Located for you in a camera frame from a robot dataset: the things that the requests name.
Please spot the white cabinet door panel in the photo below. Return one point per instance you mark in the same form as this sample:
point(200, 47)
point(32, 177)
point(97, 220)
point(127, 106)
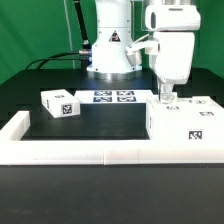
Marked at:
point(176, 105)
point(202, 106)

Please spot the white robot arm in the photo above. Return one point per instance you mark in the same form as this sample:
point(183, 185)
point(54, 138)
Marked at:
point(114, 19)

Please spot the white U-shaped obstacle frame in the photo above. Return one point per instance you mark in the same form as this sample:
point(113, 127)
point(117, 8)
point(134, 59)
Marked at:
point(15, 151)

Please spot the white cabinet body box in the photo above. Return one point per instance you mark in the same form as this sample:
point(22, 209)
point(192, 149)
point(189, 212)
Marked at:
point(182, 127)

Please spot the small white cabinet top block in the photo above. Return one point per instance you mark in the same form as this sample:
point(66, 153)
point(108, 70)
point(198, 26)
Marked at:
point(60, 103)

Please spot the white base marker sheet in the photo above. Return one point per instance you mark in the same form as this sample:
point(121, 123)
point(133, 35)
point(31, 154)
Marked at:
point(112, 96)

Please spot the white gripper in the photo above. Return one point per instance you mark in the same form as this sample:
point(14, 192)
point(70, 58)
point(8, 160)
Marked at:
point(170, 57)

